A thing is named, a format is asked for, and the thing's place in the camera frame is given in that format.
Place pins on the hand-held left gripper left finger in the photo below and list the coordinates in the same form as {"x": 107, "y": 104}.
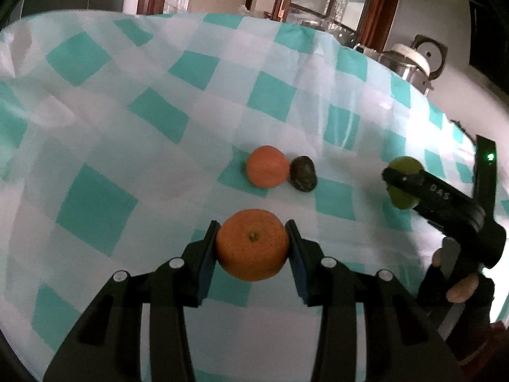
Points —
{"x": 206, "y": 254}

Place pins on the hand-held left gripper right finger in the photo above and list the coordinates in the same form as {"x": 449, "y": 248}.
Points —
{"x": 297, "y": 258}

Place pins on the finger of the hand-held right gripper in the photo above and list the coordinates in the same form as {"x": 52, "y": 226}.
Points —
{"x": 437, "y": 199}

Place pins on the small green lime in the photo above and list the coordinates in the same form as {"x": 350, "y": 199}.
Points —
{"x": 402, "y": 200}

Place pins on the orange mandarin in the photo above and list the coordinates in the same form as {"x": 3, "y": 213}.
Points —
{"x": 267, "y": 166}
{"x": 252, "y": 246}

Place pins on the person's right hand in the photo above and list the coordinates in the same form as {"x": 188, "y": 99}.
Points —
{"x": 463, "y": 288}

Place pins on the small dark mottled avocado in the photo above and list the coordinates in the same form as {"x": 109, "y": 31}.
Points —
{"x": 303, "y": 173}

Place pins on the teal white checkered tablecloth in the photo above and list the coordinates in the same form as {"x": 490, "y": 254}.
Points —
{"x": 119, "y": 147}

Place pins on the steel rice cooker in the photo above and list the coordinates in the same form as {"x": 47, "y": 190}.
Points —
{"x": 405, "y": 61}

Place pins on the glass window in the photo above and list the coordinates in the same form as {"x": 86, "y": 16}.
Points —
{"x": 330, "y": 4}

